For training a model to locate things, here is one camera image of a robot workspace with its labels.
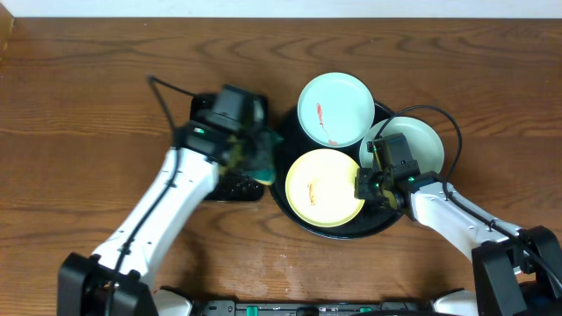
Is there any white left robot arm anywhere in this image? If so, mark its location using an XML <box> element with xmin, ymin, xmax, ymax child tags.
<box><xmin>56</xmin><ymin>127</ymin><xmax>220</xmax><ymax>315</ymax></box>

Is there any yellow plate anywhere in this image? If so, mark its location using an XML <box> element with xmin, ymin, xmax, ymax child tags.
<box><xmin>285</xmin><ymin>148</ymin><xmax>364</xmax><ymax>227</ymax></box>

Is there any pale green plate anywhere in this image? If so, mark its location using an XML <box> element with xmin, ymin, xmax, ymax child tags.
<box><xmin>358</xmin><ymin>117</ymin><xmax>444</xmax><ymax>174</ymax></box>

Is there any light blue plate with stain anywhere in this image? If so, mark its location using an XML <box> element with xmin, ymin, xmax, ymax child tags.
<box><xmin>297</xmin><ymin>72</ymin><xmax>376</xmax><ymax>147</ymax></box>

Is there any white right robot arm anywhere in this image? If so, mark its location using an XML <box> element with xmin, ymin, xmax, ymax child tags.
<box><xmin>355</xmin><ymin>161</ymin><xmax>561</xmax><ymax>315</ymax></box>

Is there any black rectangular tray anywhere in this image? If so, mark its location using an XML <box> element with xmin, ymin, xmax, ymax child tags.
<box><xmin>190</xmin><ymin>93</ymin><xmax>264</xmax><ymax>202</ymax></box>

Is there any green yellow sponge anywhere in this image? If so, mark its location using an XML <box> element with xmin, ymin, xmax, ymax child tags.
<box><xmin>243</xmin><ymin>127</ymin><xmax>283</xmax><ymax>185</ymax></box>

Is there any black round tray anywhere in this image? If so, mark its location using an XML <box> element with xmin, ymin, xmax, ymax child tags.
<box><xmin>270</xmin><ymin>109</ymin><xmax>402</xmax><ymax>240</ymax></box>

